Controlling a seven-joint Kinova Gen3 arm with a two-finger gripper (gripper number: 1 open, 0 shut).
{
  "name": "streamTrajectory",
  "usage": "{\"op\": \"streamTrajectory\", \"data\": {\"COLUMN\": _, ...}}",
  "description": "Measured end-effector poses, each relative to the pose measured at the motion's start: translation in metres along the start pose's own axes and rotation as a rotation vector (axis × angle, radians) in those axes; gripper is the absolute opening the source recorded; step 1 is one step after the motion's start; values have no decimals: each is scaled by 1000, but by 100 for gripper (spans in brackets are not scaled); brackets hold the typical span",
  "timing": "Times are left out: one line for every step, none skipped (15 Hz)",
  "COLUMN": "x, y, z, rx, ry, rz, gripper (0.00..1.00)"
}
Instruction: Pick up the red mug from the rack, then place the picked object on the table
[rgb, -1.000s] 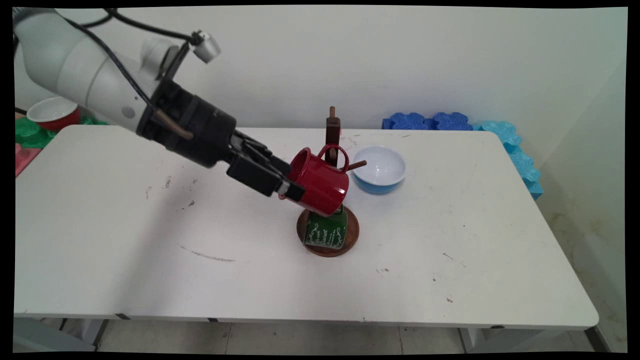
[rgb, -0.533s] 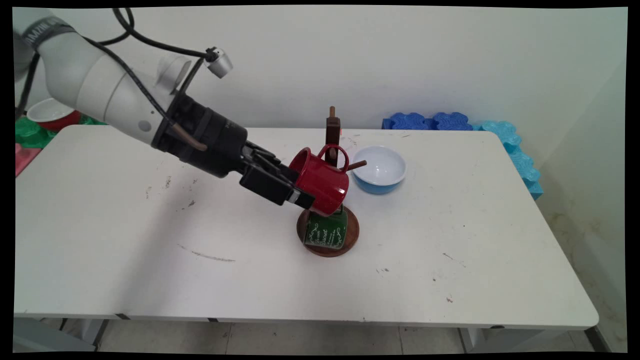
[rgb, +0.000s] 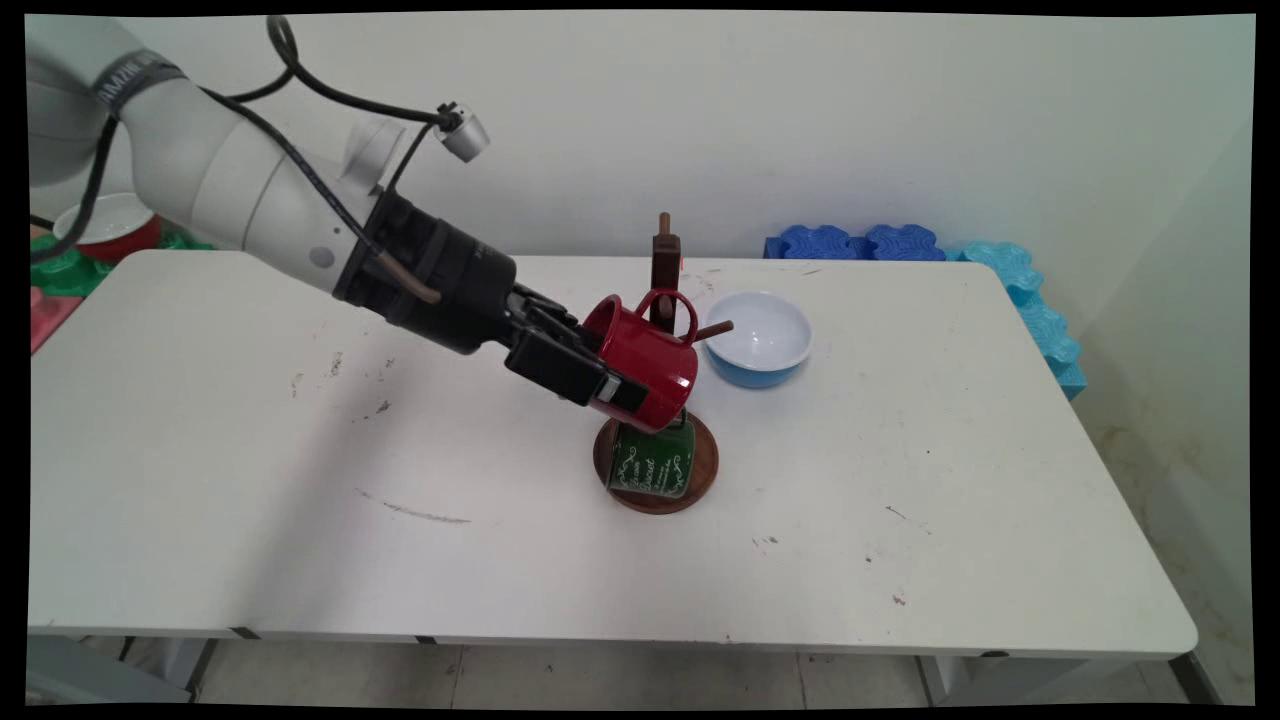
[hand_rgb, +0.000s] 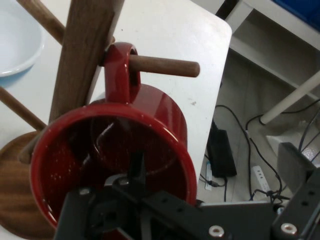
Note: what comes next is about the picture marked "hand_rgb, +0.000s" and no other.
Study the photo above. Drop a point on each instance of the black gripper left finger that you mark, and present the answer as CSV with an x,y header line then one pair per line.
x,y
120,215

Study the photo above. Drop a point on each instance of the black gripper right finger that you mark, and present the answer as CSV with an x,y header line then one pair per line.
x,y
305,200

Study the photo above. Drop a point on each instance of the red enamel mug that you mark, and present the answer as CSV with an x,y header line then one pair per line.
x,y
160,110

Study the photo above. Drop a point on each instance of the white power strip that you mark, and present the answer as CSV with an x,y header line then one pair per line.
x,y
261,177

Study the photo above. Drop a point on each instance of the black power adapter brick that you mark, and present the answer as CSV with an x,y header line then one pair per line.
x,y
221,152

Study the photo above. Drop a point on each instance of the white round furniture leg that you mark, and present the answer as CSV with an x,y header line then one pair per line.
x,y
290,98

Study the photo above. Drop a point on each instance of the brown wooden mug tree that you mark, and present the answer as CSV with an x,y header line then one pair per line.
x,y
82,50

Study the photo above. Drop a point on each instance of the blue plastic bin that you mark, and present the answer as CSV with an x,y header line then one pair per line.
x,y
305,10

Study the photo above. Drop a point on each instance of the blue bowl white inside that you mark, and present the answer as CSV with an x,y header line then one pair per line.
x,y
15,37

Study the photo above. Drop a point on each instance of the white shelf frame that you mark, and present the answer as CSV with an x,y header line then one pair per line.
x,y
265,37

